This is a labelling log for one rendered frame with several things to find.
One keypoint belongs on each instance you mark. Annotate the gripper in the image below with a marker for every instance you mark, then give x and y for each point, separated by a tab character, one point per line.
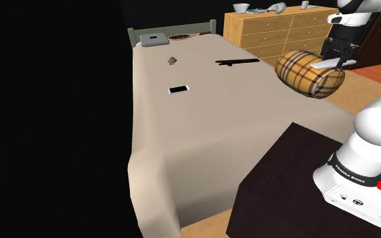
345	34

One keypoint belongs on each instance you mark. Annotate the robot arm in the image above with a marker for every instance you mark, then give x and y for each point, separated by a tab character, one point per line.
368	148

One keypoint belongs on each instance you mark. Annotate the white flat slab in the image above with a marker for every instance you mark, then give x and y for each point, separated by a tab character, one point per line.
325	63

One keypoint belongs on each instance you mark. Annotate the plaid cylindrical pillow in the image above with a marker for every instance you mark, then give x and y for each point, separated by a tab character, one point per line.
300	77

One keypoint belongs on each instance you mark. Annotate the white cup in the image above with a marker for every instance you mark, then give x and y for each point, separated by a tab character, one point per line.
304	4

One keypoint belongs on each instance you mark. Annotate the light wooden chest of drawers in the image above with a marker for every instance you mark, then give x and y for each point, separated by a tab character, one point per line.
269	33

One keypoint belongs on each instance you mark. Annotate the grey figure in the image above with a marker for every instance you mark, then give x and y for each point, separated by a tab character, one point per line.
277	8

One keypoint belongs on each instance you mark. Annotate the pale blue flat book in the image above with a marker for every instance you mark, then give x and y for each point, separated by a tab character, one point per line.
255	12

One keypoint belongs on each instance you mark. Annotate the black long stick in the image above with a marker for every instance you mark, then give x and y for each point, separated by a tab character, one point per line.
239	61

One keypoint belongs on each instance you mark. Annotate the white bowl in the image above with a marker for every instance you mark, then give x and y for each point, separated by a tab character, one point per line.
241	8

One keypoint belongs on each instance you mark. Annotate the beige bed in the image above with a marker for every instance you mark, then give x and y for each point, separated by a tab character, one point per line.
210	125

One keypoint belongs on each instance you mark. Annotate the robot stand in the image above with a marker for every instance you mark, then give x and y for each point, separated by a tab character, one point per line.
276	197

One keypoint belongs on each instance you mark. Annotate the red-brown racket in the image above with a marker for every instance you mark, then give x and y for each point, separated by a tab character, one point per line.
181	37

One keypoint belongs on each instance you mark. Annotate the white phone with black screen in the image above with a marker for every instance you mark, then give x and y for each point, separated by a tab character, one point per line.
179	89

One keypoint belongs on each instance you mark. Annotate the small grey lump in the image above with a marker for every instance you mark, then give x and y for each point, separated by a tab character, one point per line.
172	60

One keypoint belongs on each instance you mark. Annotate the grey flat box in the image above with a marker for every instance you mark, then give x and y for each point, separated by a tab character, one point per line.
154	40

